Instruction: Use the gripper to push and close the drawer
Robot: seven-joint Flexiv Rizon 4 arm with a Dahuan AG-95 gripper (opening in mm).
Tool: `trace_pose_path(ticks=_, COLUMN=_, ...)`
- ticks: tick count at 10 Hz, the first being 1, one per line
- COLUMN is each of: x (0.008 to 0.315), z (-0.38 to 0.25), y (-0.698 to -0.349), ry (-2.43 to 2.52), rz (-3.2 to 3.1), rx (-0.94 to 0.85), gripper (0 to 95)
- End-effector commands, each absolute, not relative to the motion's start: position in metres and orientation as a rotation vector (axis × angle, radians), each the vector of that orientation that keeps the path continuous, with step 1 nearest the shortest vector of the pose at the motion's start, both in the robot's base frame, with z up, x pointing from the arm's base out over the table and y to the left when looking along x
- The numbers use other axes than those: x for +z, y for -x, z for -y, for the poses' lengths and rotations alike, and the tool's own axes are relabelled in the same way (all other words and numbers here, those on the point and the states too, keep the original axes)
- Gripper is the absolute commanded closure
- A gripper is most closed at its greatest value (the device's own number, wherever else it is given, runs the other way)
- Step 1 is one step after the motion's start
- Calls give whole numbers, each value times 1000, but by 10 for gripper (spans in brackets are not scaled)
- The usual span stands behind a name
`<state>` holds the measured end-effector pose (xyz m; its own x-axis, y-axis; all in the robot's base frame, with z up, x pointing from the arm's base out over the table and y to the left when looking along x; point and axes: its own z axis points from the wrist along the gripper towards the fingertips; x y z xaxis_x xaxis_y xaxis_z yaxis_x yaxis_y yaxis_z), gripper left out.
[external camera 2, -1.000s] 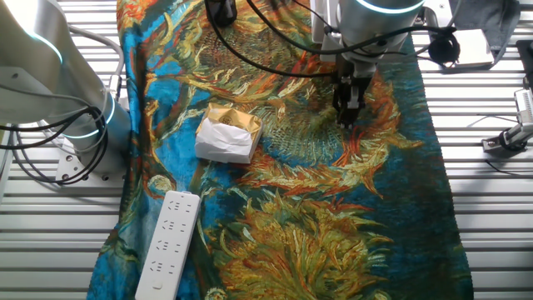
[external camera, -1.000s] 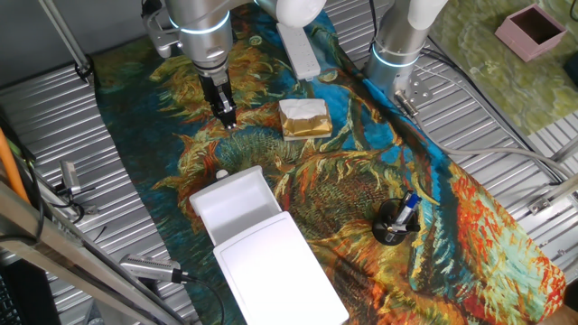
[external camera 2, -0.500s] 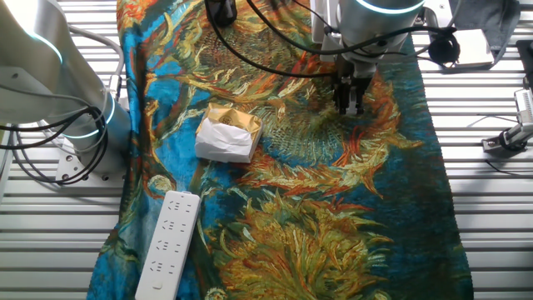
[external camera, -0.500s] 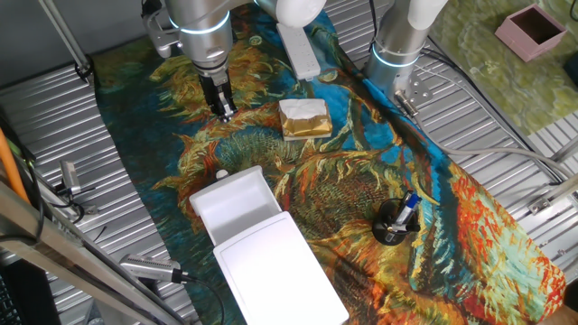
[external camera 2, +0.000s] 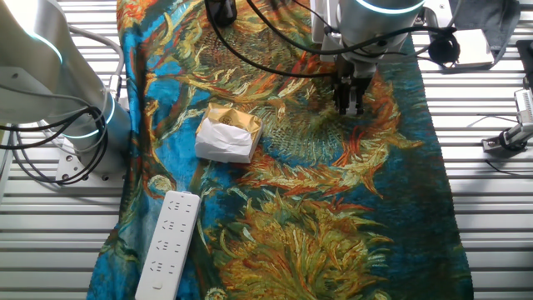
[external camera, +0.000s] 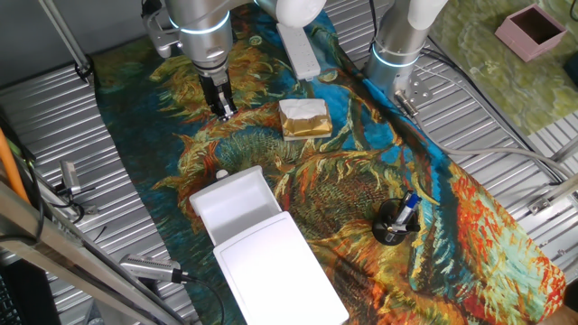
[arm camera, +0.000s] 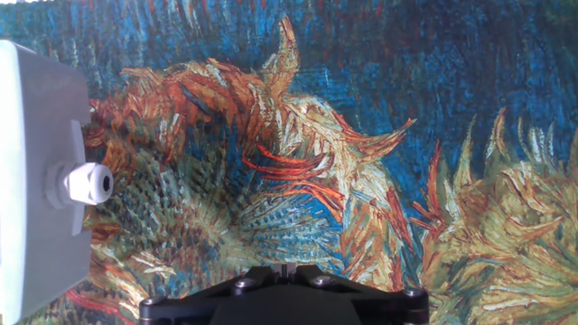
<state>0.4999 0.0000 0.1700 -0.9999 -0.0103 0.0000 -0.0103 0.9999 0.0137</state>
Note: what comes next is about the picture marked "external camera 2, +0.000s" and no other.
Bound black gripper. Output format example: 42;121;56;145
332;57;373;117

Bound silver robot arm with gripper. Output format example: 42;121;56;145
332;0;428;80

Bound sunflower painting print tablecloth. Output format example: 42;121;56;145
86;0;475;300

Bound gold and white tissue box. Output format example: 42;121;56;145
194;102;264;164

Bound grey cloth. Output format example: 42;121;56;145
447;0;521;68

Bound white power strip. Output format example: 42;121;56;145
133;190;202;300

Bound long black cable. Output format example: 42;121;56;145
203;0;338;79
247;0;457;56

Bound coiled black cable bundle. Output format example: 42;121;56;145
427;31;461;66

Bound silver camera on mount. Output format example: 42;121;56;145
481;87;533;154

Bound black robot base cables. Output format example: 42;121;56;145
0;106;110;187

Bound grey hose with connector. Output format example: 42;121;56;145
68;24;126;102

